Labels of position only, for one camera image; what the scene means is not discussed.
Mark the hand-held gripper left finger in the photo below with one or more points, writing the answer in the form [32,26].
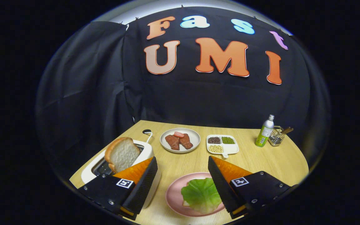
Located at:
[142,187]

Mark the pile of yellow beans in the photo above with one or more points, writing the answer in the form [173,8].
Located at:
[216,148]

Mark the pink sausage slice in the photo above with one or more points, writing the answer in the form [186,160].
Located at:
[179,134]

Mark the white toaster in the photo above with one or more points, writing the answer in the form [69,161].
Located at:
[145,152]

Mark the silver bottle with green label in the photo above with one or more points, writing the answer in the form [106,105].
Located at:
[263,134]

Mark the white divided dish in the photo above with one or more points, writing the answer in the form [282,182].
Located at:
[231,149]

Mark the red-brown meat piece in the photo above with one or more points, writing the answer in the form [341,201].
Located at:
[172,142]
[186,141]

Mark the beige round plate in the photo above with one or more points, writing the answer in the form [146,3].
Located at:
[195,137]

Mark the pink round plate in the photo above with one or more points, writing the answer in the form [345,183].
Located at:
[173,193]

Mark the green lettuce leaf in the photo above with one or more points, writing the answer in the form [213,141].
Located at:
[200,195]

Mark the bread slice under lettuce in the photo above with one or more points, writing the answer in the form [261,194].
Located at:
[185,203]

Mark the pile of green beans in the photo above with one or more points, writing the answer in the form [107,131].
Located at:
[228,140]

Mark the white bread slice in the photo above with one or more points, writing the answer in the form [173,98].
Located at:
[122,154]

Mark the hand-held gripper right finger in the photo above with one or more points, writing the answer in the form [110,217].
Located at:
[222,187]

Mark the pile of dark beans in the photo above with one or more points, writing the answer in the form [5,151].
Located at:
[214,140]

